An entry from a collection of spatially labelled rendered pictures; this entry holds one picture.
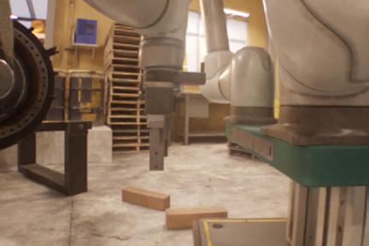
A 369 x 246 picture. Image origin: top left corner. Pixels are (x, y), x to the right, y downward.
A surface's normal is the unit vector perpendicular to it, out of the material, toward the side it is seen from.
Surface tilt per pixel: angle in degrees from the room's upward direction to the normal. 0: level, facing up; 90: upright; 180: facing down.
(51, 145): 90
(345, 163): 90
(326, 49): 149
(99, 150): 90
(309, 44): 140
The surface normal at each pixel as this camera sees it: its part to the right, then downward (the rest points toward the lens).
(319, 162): 0.01, 0.00
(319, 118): -0.54, -0.11
